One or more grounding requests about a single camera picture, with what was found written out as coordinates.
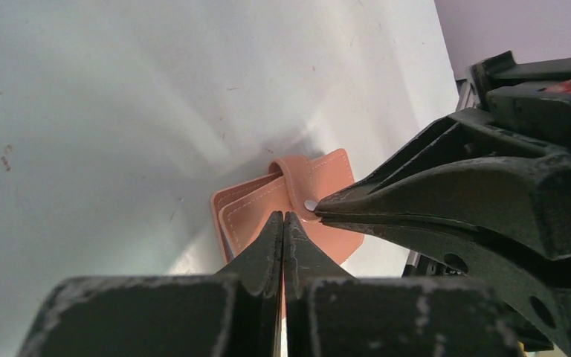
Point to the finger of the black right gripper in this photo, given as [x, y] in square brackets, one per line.
[537, 288]

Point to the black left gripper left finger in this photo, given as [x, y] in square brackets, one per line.
[234, 312]

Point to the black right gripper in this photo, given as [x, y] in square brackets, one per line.
[502, 168]

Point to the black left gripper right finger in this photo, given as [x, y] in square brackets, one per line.
[331, 313]

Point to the pink leather card holder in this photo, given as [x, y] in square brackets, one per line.
[293, 183]

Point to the aluminium frame rail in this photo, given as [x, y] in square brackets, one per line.
[467, 95]

